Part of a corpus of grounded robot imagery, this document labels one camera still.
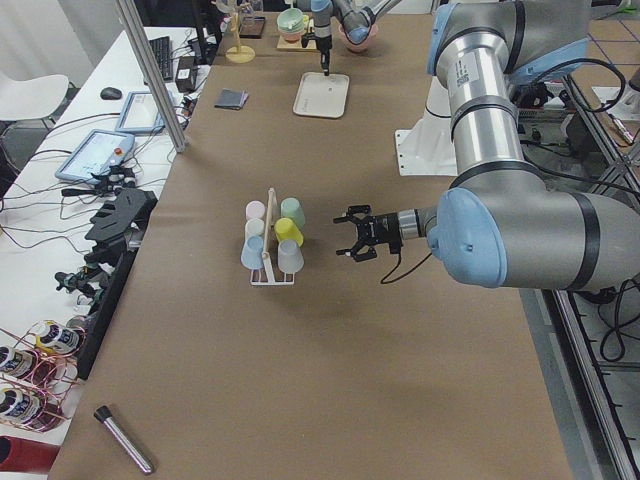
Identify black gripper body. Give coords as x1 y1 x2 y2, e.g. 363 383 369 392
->
354 213 400 254
317 36 331 63

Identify cream rabbit tray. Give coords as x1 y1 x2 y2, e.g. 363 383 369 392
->
293 72 350 119

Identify green cup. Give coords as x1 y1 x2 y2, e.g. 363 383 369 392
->
280 197 306 229

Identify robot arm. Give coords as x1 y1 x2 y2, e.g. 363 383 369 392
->
293 0 399 76
345 1 631 291

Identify grey cup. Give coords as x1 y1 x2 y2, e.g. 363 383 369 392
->
278 239 304 275

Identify yellow cup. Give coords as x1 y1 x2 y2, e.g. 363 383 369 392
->
274 217 304 247

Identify dark square tray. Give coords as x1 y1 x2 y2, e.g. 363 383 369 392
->
239 17 266 39

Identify pink cup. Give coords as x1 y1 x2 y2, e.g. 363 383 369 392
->
245 200 266 220

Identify cream white cup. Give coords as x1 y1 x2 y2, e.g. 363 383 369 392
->
244 218 265 240

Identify light blue cup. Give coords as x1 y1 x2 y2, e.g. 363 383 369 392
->
240 236 264 270

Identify pink bowl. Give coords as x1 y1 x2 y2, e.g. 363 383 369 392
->
338 24 379 53

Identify stacked green bowls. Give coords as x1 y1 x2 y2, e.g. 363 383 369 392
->
276 8 309 43

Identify wooden cutting board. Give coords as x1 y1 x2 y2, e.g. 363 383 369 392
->
277 17 316 52

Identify wooden mug tree stand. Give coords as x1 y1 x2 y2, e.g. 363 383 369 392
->
212 0 255 64

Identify grey folded cloth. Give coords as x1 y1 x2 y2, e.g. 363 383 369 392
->
214 88 249 110

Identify black keyboard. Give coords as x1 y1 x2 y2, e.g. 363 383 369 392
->
149 36 173 82

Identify far teach pendant tablet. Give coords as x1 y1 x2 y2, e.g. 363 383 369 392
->
115 91 164 135

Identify teach pendant tablet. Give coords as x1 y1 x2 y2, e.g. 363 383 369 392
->
115 91 164 135
55 129 135 184

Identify black computer mouse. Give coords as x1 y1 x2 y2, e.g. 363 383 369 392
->
100 87 123 101

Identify black plastic holder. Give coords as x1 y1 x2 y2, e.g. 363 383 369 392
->
84 188 158 266

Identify near teach pendant tablet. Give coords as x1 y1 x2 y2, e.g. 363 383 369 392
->
55 129 135 184

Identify white chair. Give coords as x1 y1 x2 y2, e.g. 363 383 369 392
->
1 72 69 122

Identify silver tube black cap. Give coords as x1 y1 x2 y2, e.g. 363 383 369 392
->
94 405 155 475

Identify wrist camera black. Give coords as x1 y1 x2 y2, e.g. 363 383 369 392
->
301 30 318 50

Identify white wire cup rack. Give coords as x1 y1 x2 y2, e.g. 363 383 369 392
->
249 187 295 286

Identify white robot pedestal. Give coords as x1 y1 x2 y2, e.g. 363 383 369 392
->
394 77 458 177

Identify aluminium frame post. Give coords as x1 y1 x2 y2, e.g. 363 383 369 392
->
115 0 187 153

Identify copper wire bottle basket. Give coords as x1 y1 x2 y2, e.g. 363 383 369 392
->
1 320 87 433

